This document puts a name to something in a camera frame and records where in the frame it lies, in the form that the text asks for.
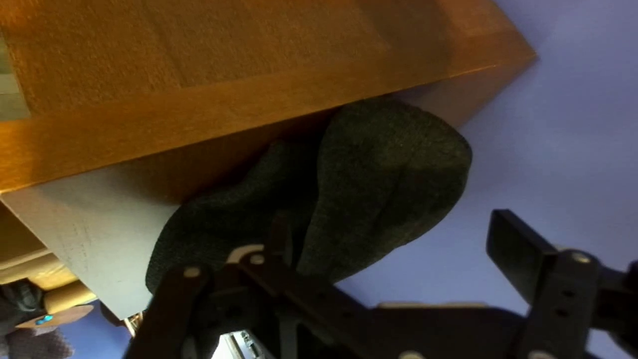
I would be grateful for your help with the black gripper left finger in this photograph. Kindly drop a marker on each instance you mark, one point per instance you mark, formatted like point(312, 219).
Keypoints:
point(174, 306)

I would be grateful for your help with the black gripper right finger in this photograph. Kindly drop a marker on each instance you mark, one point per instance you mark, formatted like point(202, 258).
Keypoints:
point(531, 266)

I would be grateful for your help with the dark cap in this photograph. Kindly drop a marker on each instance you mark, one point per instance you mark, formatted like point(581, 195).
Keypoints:
point(371, 187)

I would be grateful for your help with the brown wooden shelf cabinet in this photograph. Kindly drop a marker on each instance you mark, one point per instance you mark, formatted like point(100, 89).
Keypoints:
point(200, 73)

